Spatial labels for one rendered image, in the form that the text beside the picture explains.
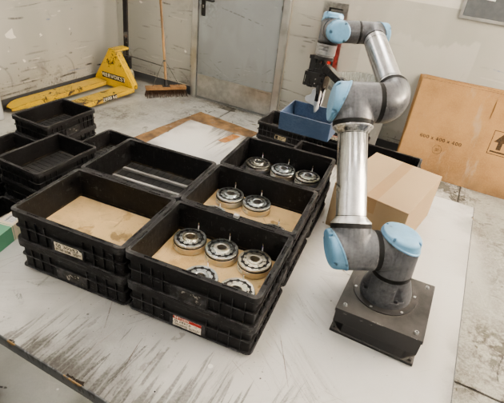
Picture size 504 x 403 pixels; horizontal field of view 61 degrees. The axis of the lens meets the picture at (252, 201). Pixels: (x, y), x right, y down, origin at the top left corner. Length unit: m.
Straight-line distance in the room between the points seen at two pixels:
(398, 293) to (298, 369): 0.36
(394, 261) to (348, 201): 0.20
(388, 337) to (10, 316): 1.07
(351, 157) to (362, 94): 0.18
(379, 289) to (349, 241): 0.20
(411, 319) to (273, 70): 3.55
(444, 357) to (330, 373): 0.36
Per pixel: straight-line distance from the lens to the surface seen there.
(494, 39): 4.12
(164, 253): 1.36
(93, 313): 1.38
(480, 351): 2.60
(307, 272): 1.54
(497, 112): 4.07
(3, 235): 1.66
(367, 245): 1.21
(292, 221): 1.54
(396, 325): 1.32
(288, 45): 4.48
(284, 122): 1.66
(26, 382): 2.17
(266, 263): 1.30
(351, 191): 1.22
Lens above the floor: 1.70
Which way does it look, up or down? 32 degrees down
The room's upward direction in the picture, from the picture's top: 7 degrees clockwise
